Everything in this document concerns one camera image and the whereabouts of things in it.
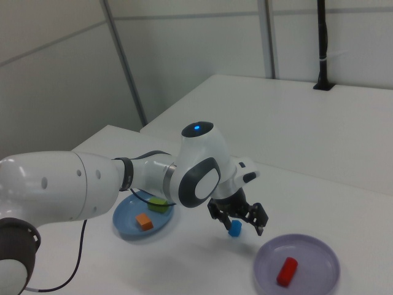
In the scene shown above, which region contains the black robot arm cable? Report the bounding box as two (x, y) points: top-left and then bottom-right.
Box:
(26, 189), (177, 291)

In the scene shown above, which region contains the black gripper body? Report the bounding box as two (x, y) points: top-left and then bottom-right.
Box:
(208, 188), (251, 216)

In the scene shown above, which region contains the orange rectangular block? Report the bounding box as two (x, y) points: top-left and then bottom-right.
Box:
(135, 213), (154, 230)

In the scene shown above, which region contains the upright grey partition post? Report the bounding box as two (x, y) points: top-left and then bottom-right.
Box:
(257, 0), (281, 80)

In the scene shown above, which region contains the purple plate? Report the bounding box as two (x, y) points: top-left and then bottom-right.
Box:
(252, 234), (341, 295)

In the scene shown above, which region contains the black pole with base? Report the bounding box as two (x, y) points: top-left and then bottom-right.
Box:
(313, 0), (335, 92)

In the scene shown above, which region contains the red cylinder block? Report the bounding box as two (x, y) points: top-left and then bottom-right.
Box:
(276, 256), (298, 287)

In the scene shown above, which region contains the green rectangular block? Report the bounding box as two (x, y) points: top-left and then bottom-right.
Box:
(148, 197), (171, 213)

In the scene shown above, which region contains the slanted grey partition post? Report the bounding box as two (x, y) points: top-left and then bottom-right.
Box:
(99, 0), (147, 127)

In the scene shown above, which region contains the small blue block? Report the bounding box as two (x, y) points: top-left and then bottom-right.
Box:
(227, 219), (243, 238)

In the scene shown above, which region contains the blue plate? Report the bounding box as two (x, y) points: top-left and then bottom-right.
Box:
(112, 192), (175, 241)

